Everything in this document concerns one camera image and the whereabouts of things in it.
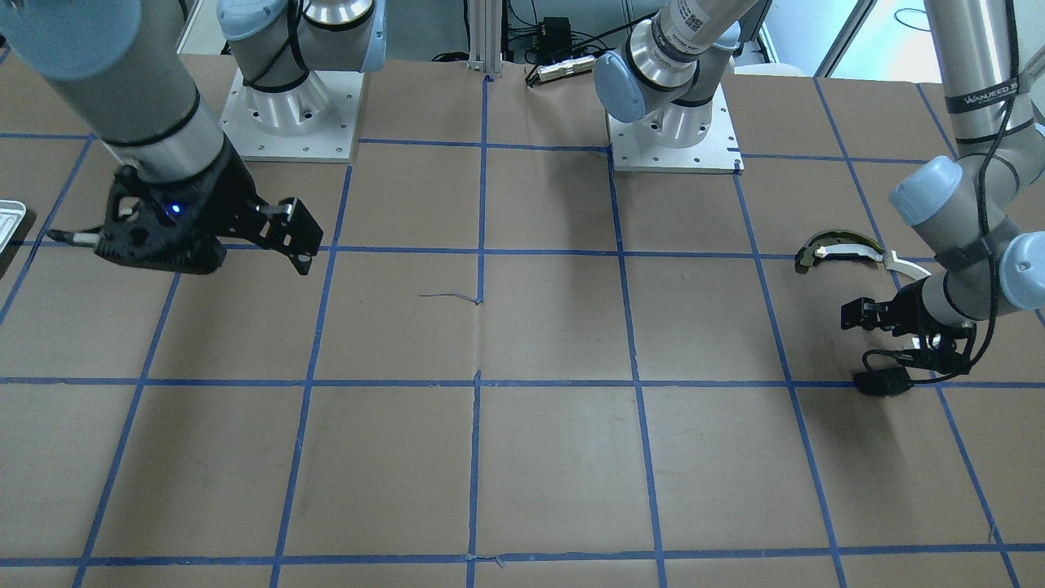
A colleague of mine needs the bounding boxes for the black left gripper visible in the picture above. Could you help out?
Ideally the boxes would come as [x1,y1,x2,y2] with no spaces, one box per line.
[841,282,952,337]

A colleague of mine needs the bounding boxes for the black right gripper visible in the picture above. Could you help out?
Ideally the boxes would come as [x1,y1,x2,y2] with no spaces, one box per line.
[193,146,323,276]

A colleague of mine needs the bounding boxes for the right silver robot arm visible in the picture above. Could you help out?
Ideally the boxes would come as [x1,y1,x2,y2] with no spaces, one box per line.
[2,1,387,275]

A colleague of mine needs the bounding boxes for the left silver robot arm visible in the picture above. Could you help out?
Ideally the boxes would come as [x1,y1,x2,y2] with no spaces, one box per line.
[594,1,1043,337]

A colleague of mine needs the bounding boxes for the black rectangular plastic part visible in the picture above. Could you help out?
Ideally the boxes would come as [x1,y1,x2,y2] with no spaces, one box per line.
[852,366,914,397]

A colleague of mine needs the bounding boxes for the curved metal brake shoe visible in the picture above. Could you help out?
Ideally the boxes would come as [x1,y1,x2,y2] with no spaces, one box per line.
[794,229,885,273]

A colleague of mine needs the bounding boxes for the grey power strip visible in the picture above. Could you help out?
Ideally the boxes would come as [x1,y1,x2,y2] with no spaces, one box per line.
[525,55,597,88]

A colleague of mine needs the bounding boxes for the white curved plastic bracket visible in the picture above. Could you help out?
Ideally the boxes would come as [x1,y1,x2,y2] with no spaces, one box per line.
[883,250,931,282]

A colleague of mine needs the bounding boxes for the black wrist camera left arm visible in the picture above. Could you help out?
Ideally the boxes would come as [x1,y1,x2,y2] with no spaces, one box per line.
[861,325,976,376]

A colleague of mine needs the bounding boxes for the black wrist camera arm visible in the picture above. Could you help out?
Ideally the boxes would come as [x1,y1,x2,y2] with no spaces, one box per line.
[861,325,976,376]
[46,165,225,274]

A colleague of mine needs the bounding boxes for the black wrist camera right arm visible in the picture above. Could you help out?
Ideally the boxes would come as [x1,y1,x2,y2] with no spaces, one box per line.
[46,165,225,274]

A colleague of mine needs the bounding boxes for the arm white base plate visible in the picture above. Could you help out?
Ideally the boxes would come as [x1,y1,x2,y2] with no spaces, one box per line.
[219,71,367,164]
[606,86,745,174]

